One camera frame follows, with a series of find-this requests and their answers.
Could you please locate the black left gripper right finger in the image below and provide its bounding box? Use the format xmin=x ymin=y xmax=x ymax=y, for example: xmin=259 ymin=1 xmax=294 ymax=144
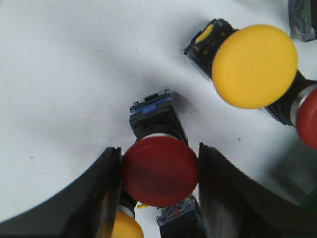
xmin=199 ymin=143 xmax=317 ymax=238

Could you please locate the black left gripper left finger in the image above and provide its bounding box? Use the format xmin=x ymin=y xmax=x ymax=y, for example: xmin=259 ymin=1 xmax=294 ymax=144
xmin=0 ymin=147 xmax=121 ymax=238

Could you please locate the red mushroom push button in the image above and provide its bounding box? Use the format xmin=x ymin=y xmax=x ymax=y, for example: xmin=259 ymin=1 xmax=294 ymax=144
xmin=121 ymin=90 xmax=199 ymax=207

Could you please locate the yellow mushroom push button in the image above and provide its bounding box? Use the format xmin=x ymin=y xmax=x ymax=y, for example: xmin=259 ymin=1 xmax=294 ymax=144
xmin=183 ymin=19 xmax=306 ymax=126

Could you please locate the black blue contact block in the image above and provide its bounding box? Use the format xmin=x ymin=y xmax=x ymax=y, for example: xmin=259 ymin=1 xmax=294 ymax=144
xmin=156 ymin=196 xmax=207 ymax=238

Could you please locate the contact block at corner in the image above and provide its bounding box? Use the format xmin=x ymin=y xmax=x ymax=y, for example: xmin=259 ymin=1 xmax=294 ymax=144
xmin=288 ymin=0 xmax=317 ymax=42

